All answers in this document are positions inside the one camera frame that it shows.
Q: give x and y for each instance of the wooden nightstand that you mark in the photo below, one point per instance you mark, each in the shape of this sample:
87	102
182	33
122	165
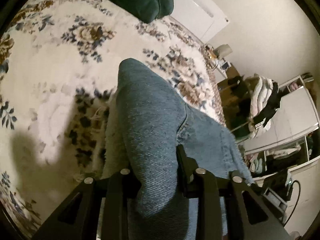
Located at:
235	99

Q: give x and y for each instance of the blue denim jeans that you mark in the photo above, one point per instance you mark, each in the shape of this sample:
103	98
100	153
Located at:
153	121

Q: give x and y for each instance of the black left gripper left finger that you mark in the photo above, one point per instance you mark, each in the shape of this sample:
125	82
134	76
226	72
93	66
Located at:
122	187

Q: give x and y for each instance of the white door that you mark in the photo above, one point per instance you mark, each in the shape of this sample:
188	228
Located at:
203	18

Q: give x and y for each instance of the pile of clothes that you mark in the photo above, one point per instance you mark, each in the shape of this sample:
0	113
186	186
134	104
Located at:
265	101

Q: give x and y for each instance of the floral white bed blanket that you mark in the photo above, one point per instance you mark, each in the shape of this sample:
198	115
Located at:
59	69

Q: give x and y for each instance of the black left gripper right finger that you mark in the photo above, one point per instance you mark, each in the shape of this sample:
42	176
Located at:
200	184

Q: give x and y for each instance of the white wardrobe shelf unit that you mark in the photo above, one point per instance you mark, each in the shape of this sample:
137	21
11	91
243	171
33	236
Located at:
292	141

